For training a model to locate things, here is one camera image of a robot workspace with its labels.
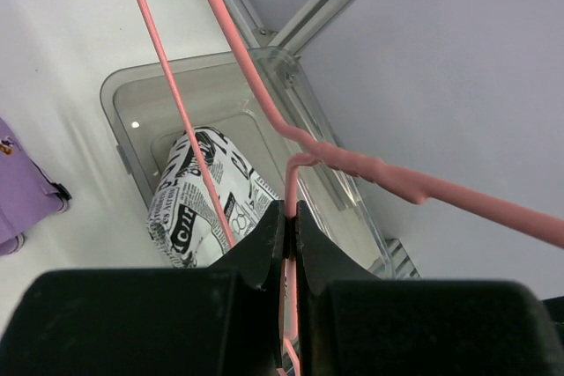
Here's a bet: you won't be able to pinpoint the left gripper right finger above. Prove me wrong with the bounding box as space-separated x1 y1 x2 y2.
294 203 563 375

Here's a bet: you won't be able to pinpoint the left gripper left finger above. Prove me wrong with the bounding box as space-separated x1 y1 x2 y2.
1 201 285 375

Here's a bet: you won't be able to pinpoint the newspaper print trousers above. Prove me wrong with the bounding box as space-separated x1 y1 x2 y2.
146 127 278 269

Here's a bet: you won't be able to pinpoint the pink wire hanger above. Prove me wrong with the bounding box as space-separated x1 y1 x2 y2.
137 0 563 375

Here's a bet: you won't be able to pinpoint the purple trousers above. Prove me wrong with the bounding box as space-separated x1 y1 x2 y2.
1 122 71 255

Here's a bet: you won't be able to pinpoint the clear plastic bin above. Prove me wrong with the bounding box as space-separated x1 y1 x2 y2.
100 48 395 278

